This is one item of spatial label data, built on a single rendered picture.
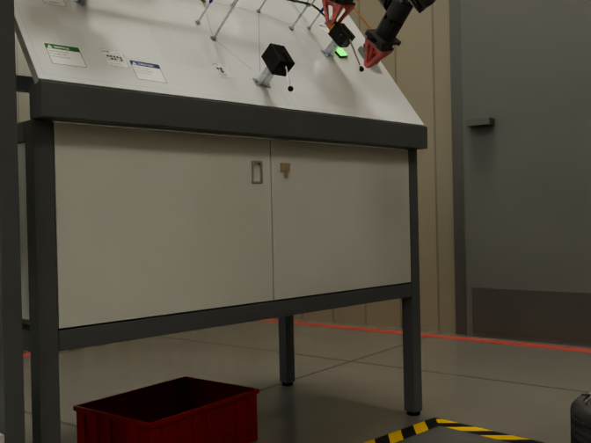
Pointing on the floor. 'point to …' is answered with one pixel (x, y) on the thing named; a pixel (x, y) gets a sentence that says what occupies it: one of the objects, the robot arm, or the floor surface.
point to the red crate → (171, 414)
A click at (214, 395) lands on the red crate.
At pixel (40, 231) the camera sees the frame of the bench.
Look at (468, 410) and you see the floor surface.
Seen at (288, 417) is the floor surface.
